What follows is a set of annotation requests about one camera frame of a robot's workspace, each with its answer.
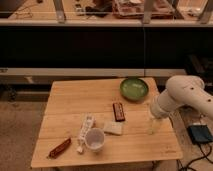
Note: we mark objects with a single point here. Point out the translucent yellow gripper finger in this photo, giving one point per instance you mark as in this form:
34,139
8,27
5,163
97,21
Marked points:
148,110
151,128

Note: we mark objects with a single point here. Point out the white ceramic cup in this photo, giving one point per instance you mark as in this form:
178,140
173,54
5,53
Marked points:
95,139

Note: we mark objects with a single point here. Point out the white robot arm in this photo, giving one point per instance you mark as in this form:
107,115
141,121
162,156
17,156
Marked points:
180,90

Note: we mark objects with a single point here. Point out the green ceramic bowl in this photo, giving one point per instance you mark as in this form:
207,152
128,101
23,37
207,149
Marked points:
134,89

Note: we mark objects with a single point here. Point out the dark brown chocolate bar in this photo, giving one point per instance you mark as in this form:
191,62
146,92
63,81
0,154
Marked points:
118,112

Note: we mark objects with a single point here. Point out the white sponge block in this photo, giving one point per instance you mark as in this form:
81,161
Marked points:
113,127

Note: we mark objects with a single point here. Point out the black power adapter box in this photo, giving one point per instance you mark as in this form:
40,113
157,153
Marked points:
200,134

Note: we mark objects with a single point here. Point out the wooden table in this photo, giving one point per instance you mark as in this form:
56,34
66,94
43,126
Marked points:
70,101

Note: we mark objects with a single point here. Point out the red-brown snack bar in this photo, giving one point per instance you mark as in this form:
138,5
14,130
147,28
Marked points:
59,149

